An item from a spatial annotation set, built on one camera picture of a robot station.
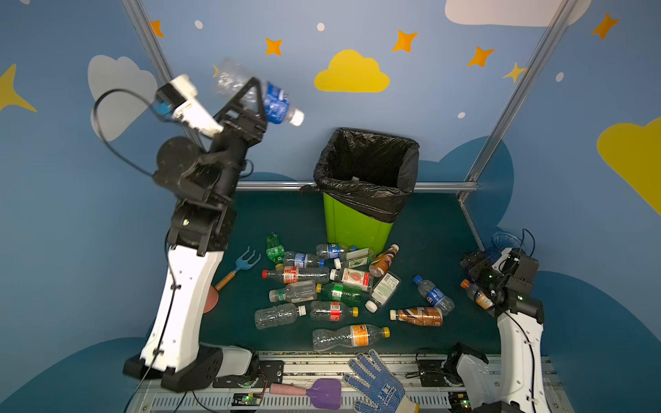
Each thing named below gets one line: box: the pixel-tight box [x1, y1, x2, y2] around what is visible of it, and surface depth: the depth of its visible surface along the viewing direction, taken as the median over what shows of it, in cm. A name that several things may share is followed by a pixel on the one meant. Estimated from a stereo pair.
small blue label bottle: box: [413, 275, 456, 316], surface depth 88 cm
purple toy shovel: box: [269, 378, 342, 410], surface depth 72 cm
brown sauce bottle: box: [369, 244, 401, 278], surface depth 95 cm
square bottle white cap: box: [364, 271, 402, 314], surface depth 90 cm
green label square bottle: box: [339, 246, 377, 270], surface depth 98 cm
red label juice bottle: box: [329, 268, 372, 292], surface depth 92 cm
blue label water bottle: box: [283, 251, 327, 269], surface depth 97 cm
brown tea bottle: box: [389, 307, 444, 327], surface depth 84 cm
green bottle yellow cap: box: [315, 282, 365, 304], surface depth 88 cm
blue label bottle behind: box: [315, 243, 358, 259], surface depth 99 cm
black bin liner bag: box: [299, 127, 420, 223], surface depth 83 cm
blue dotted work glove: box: [342, 349, 421, 413], surface depth 73 cm
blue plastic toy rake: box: [214, 246, 262, 291], surface depth 99 cm
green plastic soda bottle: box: [265, 232, 285, 271], surface depth 100 cm
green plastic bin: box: [322, 192, 395, 255], surface depth 92 cm
